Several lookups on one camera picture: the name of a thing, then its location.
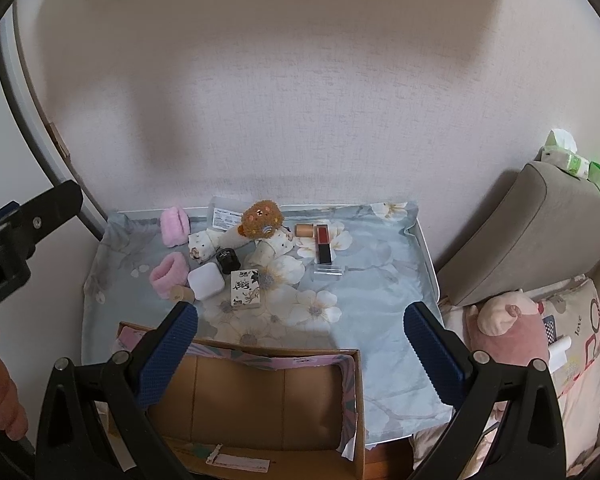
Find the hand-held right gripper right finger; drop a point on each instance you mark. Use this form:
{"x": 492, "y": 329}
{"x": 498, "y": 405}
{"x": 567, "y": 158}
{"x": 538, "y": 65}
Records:
{"x": 430, "y": 355}

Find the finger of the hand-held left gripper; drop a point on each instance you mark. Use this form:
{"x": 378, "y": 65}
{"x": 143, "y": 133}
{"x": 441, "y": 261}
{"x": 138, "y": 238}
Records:
{"x": 45, "y": 215}

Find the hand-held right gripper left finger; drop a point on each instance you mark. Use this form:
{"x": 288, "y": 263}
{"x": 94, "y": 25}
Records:
{"x": 172, "y": 347}

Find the white square case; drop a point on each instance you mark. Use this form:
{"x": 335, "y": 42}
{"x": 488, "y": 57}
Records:
{"x": 205, "y": 282}

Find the small printed card box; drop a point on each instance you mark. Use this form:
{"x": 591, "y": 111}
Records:
{"x": 245, "y": 287}

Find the cardboard box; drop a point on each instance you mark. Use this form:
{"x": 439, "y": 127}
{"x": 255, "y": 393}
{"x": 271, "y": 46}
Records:
{"x": 260, "y": 400}

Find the small black jar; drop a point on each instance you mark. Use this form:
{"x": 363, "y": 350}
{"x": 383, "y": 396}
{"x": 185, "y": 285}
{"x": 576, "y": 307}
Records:
{"x": 227, "y": 260}

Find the white dotted sock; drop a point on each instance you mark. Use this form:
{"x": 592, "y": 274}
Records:
{"x": 205, "y": 242}
{"x": 275, "y": 246}

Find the pink foam blocks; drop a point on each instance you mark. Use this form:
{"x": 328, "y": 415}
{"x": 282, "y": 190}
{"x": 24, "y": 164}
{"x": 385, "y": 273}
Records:
{"x": 175, "y": 227}

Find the clear plastic cup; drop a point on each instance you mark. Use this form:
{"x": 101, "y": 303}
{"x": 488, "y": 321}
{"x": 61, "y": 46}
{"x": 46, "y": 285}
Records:
{"x": 327, "y": 272}

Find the clear plastic packet with label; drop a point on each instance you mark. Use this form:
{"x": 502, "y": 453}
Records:
{"x": 222, "y": 214}

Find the brown bear plush clip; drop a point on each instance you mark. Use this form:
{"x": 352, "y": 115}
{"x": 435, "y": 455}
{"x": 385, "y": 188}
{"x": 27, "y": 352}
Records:
{"x": 260, "y": 217}

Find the person's left hand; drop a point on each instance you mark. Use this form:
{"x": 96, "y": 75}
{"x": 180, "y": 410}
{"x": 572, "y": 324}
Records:
{"x": 5, "y": 395}

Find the pink pig plush toy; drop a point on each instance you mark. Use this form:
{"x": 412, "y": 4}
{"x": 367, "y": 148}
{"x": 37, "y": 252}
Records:
{"x": 510, "y": 330}

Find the clear plastic storage bin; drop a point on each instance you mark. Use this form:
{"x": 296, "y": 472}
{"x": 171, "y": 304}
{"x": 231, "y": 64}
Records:
{"x": 380, "y": 285}

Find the pink floral quilt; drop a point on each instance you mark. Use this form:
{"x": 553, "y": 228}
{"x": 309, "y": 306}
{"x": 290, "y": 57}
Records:
{"x": 427, "y": 452}

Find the printed pillow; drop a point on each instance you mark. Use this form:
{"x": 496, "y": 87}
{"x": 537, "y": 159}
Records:
{"x": 580, "y": 365}

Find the white green tissue pack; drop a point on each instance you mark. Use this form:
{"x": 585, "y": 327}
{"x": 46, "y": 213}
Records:
{"x": 562, "y": 152}

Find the curved frame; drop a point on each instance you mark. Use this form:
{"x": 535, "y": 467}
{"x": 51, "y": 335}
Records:
{"x": 30, "y": 125}

